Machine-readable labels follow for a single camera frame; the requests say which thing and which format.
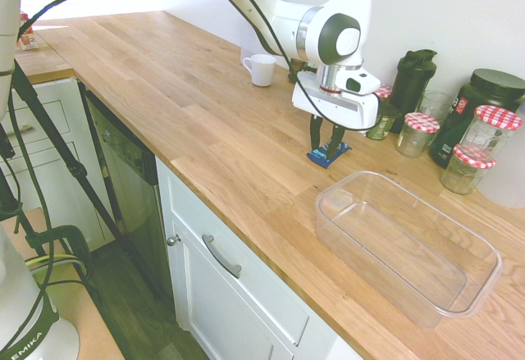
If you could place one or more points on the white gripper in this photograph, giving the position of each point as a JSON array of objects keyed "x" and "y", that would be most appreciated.
[{"x": 336, "y": 107}]

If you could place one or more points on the blue protein bar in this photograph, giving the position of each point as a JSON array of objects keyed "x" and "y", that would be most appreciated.
[{"x": 324, "y": 163}]

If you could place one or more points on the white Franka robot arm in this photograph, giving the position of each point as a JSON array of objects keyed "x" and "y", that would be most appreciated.
[{"x": 287, "y": 11}]

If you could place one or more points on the clear plastic rectangular container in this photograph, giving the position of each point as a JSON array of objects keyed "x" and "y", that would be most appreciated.
[{"x": 410, "y": 249}]

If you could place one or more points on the dark green protein powder tub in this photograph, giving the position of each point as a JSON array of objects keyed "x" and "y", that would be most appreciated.
[{"x": 492, "y": 89}]

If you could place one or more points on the green pesto jar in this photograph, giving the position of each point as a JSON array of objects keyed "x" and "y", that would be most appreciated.
[{"x": 383, "y": 126}]

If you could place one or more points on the glass jar red checkered lid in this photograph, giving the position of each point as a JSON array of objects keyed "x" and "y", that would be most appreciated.
[
  {"x": 384, "y": 91},
  {"x": 416, "y": 136},
  {"x": 465, "y": 175},
  {"x": 492, "y": 130}
]

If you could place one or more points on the spice jar dark green lid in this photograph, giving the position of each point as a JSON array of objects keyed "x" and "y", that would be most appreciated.
[{"x": 296, "y": 66}]

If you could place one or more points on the white mug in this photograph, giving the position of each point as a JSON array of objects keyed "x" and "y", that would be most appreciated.
[{"x": 262, "y": 71}]

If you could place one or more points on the dark green shaker bottle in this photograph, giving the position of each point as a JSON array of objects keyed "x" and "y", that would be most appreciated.
[{"x": 412, "y": 85}]

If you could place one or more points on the clear drinking glass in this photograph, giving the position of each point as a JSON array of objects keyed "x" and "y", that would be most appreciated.
[{"x": 435, "y": 103}]

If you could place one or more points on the silver cabinet knob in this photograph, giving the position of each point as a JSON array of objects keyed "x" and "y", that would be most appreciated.
[{"x": 174, "y": 240}]

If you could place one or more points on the dark dishwasher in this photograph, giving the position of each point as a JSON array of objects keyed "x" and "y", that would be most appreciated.
[{"x": 131, "y": 179}]

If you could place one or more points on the white kitchen cabinet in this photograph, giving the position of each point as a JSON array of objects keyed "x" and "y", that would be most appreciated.
[{"x": 229, "y": 315}]

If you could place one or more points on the black clamp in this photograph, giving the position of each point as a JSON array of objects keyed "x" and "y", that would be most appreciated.
[{"x": 78, "y": 241}]

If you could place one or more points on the white drawer cabinet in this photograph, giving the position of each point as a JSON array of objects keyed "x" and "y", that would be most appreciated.
[{"x": 53, "y": 159}]

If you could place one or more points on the silver drawer pull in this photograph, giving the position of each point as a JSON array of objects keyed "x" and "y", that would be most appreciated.
[{"x": 24, "y": 129}]

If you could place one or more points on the wooden mounting board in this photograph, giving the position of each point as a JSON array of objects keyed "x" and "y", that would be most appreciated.
[{"x": 82, "y": 327}]

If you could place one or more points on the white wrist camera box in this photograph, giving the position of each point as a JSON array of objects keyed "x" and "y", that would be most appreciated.
[{"x": 361, "y": 83}]

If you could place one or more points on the black camera tripod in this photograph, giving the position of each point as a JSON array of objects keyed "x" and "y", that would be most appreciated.
[{"x": 37, "y": 103}]

